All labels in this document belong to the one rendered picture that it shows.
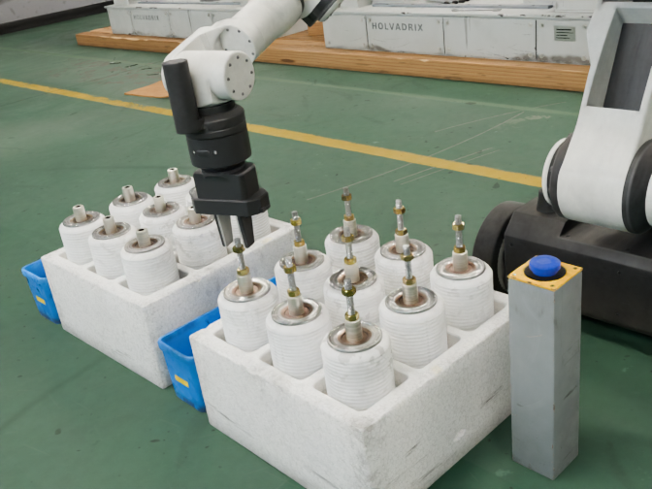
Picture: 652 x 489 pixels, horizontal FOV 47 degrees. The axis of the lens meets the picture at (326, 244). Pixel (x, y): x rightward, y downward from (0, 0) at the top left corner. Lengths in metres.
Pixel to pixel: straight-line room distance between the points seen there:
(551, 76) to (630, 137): 1.91
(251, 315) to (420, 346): 0.26
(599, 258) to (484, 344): 0.32
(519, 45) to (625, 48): 1.95
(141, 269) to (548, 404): 0.74
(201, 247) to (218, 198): 0.37
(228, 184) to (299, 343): 0.25
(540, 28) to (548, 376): 2.24
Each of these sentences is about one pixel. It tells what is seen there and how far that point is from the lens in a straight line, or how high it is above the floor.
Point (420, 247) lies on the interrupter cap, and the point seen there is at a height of 0.25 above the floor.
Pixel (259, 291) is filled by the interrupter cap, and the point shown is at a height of 0.25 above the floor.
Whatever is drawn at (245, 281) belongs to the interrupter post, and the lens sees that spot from 1.18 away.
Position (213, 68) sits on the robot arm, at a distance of 1.03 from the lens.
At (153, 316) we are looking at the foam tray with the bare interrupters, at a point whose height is 0.15.
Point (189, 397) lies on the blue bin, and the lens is 1.39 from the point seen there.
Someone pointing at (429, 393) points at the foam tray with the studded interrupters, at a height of 0.16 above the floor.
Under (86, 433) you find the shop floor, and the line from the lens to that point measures 1.42.
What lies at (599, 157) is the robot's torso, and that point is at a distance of 1.20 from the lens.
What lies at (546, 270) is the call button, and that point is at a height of 0.33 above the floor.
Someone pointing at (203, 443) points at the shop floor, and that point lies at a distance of 1.31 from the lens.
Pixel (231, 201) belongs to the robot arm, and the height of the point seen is 0.41.
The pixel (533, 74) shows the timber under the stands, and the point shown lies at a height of 0.05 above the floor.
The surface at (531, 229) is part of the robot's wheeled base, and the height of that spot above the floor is 0.19.
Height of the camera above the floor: 0.80
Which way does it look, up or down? 25 degrees down
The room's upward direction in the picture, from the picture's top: 8 degrees counter-clockwise
